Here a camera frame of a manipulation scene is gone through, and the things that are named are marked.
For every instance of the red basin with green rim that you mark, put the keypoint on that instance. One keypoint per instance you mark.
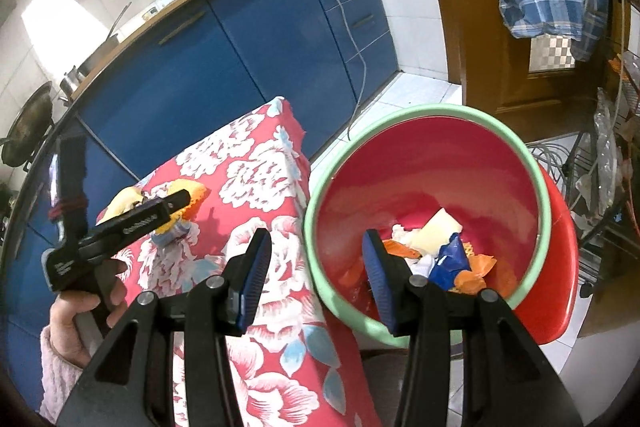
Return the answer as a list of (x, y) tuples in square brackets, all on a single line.
[(425, 167)]

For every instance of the person's left forearm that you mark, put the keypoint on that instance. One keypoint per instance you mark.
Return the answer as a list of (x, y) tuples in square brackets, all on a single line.
[(57, 377)]

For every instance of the blue kitchen cabinet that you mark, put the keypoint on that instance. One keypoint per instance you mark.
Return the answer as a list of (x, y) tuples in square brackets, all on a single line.
[(175, 77)]

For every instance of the person's left hand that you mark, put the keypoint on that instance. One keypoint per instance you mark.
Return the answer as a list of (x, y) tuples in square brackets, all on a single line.
[(67, 327)]

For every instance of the small steel pot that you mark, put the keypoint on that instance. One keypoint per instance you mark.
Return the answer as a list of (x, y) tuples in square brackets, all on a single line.
[(72, 82)]

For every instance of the black wok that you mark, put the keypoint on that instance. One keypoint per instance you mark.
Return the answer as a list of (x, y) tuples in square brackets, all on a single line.
[(30, 122)]

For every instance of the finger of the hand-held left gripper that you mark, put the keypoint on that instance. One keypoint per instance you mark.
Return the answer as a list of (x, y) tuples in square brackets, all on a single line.
[(170, 202)]

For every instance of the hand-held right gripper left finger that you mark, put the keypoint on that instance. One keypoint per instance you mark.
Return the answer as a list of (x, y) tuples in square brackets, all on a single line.
[(255, 277)]

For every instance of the blue plastic bag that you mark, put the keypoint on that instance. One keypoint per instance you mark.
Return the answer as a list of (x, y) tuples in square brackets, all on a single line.
[(450, 264)]

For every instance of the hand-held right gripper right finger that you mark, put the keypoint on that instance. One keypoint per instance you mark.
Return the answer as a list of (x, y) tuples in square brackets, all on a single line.
[(377, 287)]

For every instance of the cream foam piece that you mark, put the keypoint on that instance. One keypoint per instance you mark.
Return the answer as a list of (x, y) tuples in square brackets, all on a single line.
[(440, 222)]

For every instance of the red floral tablecloth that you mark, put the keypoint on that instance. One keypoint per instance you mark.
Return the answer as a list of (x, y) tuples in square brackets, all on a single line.
[(260, 157)]

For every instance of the yellow banana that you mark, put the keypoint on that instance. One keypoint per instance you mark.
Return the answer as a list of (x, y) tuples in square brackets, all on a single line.
[(120, 204)]

